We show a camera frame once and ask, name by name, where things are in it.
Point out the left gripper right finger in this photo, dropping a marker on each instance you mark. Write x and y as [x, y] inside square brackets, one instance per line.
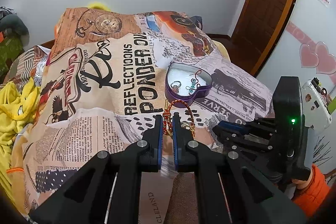
[229, 189]

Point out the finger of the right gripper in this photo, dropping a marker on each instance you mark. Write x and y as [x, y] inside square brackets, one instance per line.
[233, 135]
[231, 124]

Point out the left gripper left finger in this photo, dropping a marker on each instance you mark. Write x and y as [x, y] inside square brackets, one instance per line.
[106, 189]

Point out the orange sleeve forearm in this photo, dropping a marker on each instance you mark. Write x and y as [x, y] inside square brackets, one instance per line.
[310, 198]

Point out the right hand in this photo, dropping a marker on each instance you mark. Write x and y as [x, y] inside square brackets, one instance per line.
[302, 184]

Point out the purple heart tin box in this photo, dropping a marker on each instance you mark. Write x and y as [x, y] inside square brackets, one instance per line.
[186, 83]

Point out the white suitcase with stickers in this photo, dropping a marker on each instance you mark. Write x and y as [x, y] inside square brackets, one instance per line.
[316, 100]

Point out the dark blue bag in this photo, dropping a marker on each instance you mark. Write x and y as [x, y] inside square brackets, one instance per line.
[198, 21]

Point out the newspaper print bed blanket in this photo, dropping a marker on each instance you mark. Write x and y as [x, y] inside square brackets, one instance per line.
[103, 84]

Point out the yellow cloth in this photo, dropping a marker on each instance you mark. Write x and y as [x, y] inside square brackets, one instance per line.
[17, 110]

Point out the brown wooden wardrobe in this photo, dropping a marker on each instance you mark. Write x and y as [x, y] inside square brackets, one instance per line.
[257, 31]

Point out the green patterned cloth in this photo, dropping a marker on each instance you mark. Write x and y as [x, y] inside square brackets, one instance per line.
[11, 48]

